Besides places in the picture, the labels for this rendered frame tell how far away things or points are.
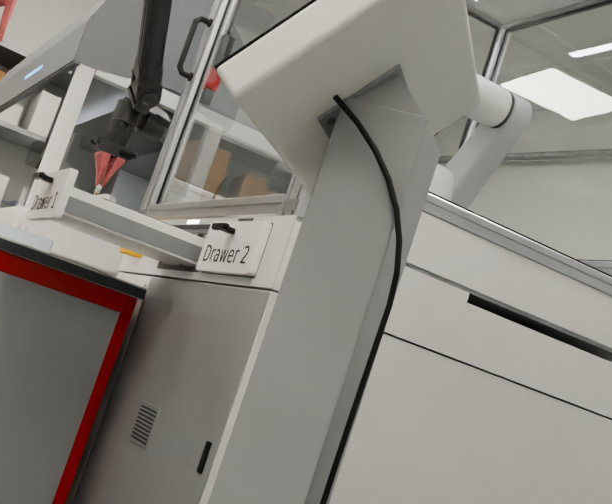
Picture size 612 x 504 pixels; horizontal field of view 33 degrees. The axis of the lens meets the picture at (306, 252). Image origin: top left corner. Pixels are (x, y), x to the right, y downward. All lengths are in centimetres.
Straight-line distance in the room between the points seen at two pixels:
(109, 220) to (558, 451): 108
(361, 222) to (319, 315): 13
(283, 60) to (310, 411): 43
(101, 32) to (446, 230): 151
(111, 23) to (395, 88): 196
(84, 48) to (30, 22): 347
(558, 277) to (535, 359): 18
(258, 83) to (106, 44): 204
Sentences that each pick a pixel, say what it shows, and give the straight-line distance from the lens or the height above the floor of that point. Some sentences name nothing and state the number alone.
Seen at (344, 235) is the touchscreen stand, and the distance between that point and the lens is 133.
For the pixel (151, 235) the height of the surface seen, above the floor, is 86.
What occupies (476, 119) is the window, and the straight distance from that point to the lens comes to 216.
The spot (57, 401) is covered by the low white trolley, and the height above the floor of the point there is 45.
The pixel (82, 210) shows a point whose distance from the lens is 222.
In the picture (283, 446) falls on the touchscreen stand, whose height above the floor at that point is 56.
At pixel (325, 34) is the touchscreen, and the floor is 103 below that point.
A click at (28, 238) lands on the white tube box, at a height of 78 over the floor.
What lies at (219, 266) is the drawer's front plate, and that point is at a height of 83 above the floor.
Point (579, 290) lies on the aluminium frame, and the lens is 230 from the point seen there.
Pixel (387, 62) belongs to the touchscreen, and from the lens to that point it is 137.
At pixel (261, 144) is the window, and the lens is 227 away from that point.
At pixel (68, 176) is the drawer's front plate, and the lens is 220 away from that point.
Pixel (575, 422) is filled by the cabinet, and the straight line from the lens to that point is 233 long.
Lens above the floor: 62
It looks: 8 degrees up
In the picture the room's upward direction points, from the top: 18 degrees clockwise
